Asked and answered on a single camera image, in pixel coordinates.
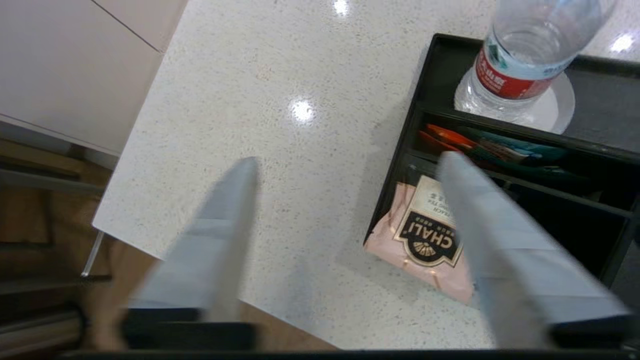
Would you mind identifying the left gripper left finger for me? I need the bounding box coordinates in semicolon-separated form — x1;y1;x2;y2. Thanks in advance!
127;156;261;321

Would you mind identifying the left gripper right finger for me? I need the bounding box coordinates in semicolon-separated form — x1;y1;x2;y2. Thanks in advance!
436;151;631;348

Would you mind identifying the pink CHALI tea bag packet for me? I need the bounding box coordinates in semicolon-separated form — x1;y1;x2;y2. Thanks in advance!
363;175;476;306

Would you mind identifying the water bottle on tray red cap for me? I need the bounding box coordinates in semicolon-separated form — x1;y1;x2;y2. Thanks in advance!
454;0;618;123

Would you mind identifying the black compartment organizer box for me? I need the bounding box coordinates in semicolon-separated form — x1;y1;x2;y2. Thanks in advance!
363;105;640;301

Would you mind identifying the teal sachet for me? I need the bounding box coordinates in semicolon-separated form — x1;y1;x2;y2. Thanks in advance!
455;126;569;168

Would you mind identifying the red sachet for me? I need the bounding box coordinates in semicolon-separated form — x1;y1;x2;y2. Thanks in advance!
419;124;478;154

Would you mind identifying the white round coaster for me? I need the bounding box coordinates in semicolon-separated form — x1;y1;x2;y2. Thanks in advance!
455;70;576;135

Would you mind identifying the black serving tray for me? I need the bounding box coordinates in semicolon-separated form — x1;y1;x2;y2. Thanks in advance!
415;33;640;151

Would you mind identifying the beige cabinet panel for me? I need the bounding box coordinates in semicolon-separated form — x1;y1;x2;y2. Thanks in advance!
0;0;188;157

